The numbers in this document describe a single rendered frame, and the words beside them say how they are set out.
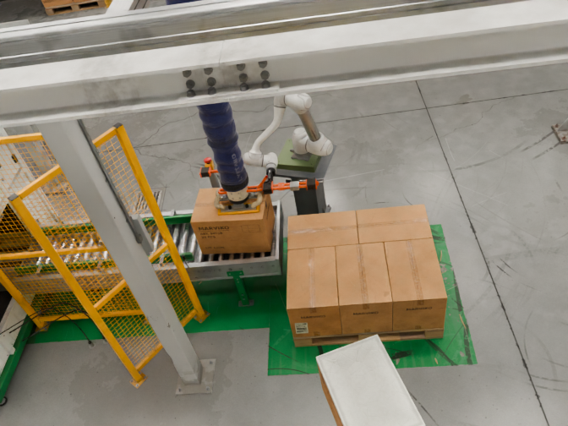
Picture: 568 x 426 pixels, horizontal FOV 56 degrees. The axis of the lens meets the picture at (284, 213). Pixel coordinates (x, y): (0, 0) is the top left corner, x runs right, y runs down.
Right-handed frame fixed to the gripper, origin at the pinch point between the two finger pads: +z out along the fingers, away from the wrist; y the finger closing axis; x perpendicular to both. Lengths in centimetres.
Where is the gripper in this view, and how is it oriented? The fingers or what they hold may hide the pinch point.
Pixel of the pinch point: (270, 187)
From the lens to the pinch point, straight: 425.8
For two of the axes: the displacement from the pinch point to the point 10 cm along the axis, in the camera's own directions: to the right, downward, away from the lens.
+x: -9.9, 0.9, 1.1
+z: -0.2, 6.9, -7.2
